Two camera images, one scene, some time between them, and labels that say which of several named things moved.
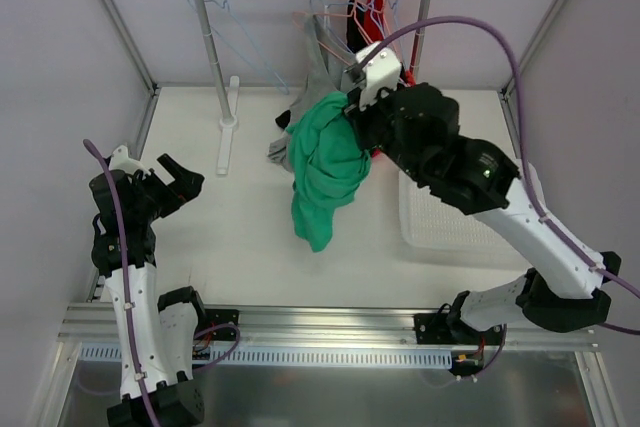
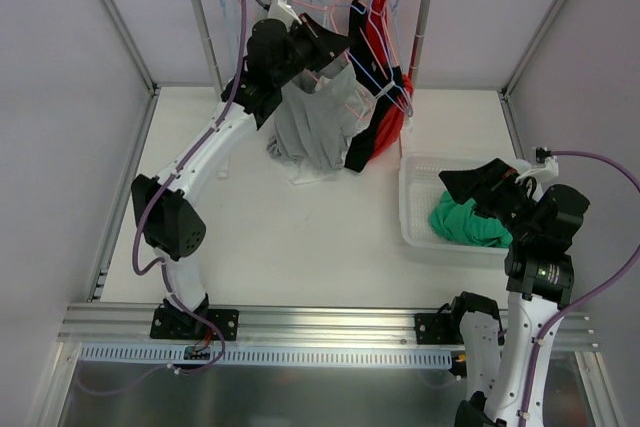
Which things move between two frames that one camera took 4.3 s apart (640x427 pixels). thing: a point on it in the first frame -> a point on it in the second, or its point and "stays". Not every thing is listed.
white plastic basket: (429, 223) stays
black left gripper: (163, 192) -> (310, 40)
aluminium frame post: (114, 16) stays
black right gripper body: (364, 117) -> (489, 189)
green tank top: (328, 154) -> (463, 223)
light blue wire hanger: (221, 21) -> (234, 23)
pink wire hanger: (354, 12) -> (335, 6)
